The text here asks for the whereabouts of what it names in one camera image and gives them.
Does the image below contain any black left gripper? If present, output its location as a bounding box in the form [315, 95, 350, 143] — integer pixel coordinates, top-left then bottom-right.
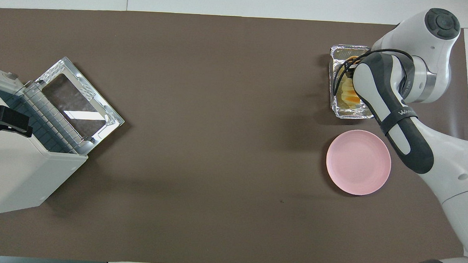
[0, 105, 34, 141]

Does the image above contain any yellow ridged bread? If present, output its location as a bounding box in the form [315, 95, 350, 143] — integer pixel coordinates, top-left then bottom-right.
[336, 55, 363, 110]

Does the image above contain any rectangular aluminium foil tray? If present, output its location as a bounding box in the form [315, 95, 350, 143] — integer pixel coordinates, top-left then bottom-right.
[327, 43, 377, 120]

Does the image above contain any cream toaster oven body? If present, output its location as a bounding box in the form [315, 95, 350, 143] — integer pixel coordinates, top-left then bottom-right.
[0, 62, 92, 220]

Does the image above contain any glass oven door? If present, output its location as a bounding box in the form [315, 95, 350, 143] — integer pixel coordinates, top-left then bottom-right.
[32, 55, 128, 158]

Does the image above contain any brown table mat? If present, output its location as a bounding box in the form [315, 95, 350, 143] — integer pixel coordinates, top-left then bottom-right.
[0, 6, 468, 263]

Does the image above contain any pink round plate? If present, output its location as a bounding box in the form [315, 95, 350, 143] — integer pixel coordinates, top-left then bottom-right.
[324, 128, 393, 197]

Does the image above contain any metal wire oven rack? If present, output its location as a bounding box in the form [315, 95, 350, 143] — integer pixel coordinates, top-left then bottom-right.
[18, 81, 87, 155]

